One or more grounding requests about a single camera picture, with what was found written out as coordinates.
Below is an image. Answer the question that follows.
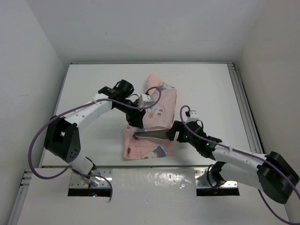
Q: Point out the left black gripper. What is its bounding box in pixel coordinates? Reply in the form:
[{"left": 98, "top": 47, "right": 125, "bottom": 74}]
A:
[{"left": 115, "top": 99, "right": 145, "bottom": 128}]

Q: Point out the grey pillow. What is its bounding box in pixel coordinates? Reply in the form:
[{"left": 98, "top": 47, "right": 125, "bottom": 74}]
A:
[{"left": 134, "top": 129, "right": 169, "bottom": 140}]

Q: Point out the pink cartoon pillowcase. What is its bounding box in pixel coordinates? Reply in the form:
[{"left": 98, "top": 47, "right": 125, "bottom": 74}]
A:
[{"left": 123, "top": 74, "right": 177, "bottom": 160}]

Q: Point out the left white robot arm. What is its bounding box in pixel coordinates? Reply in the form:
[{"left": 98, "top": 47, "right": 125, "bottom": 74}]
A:
[{"left": 44, "top": 80, "right": 145, "bottom": 175}]

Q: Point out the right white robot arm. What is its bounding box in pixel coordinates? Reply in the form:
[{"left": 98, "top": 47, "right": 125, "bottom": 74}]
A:
[{"left": 166, "top": 121, "right": 300, "bottom": 204}]

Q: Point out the white front cover panel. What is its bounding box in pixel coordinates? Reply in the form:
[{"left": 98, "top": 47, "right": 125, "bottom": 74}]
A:
[{"left": 18, "top": 168, "right": 287, "bottom": 225}]

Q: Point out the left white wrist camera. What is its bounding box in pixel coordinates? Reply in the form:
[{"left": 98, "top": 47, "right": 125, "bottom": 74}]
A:
[{"left": 138, "top": 94, "right": 155, "bottom": 109}]

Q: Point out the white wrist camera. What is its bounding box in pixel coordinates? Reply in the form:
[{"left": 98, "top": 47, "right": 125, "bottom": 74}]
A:
[
  {"left": 185, "top": 110, "right": 199, "bottom": 123},
  {"left": 138, "top": 94, "right": 155, "bottom": 109}
]

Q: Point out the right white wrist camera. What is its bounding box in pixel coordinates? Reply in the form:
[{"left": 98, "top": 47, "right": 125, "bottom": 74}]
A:
[{"left": 185, "top": 110, "right": 199, "bottom": 123}]

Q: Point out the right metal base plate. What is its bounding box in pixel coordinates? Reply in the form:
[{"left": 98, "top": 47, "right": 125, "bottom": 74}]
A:
[{"left": 194, "top": 167, "right": 238, "bottom": 190}]

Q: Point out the metal base plate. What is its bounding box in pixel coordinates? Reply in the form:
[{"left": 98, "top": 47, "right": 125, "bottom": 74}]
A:
[
  {"left": 69, "top": 172, "right": 112, "bottom": 189},
  {"left": 194, "top": 167, "right": 238, "bottom": 190}
]

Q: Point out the right aluminium rail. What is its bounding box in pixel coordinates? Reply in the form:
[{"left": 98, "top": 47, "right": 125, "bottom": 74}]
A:
[{"left": 227, "top": 63, "right": 265, "bottom": 153}]

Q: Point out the aluminium rail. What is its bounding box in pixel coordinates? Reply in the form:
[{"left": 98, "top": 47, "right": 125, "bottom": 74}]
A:
[
  {"left": 227, "top": 63, "right": 265, "bottom": 153},
  {"left": 7, "top": 170, "right": 32, "bottom": 225}
]

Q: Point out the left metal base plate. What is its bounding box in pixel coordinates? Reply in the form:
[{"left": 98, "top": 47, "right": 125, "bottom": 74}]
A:
[{"left": 69, "top": 172, "right": 112, "bottom": 189}]

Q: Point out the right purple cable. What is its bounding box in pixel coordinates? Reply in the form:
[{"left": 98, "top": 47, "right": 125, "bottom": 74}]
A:
[{"left": 180, "top": 105, "right": 300, "bottom": 224}]

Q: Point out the purple cable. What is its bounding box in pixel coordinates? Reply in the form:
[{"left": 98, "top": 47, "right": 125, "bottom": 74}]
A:
[
  {"left": 28, "top": 86, "right": 162, "bottom": 201},
  {"left": 180, "top": 105, "right": 300, "bottom": 224}
]

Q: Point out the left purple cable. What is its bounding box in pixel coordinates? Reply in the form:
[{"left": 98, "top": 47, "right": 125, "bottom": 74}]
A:
[{"left": 28, "top": 86, "right": 162, "bottom": 201}]

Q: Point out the left aluminium rail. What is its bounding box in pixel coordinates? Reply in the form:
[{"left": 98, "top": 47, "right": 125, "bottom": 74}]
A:
[{"left": 7, "top": 170, "right": 32, "bottom": 225}]

